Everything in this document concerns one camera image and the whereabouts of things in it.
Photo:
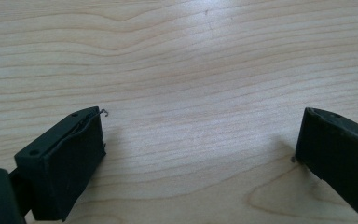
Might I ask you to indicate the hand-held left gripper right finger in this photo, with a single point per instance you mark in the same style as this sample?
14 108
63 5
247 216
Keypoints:
338 152

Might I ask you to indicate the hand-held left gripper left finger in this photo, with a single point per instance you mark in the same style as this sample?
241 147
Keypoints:
62 161

